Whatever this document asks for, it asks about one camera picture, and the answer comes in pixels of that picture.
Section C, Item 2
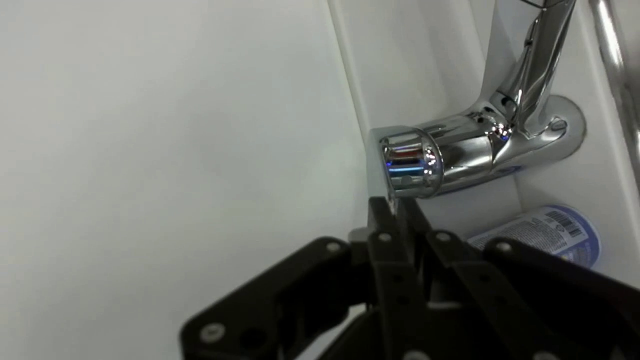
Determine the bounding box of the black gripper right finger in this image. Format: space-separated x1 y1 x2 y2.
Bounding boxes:
399 199 640 360

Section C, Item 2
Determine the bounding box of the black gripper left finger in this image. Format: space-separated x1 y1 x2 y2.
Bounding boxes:
178 197 419 360

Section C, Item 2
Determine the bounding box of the chrome sink faucet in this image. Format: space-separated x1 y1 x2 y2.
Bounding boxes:
369 0 589 202

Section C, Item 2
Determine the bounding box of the blue soap bottle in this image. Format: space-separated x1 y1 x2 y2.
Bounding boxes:
467 204 602 272

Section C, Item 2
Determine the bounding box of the stainless steel sink basin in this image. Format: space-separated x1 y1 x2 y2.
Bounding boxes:
586 0 640 176

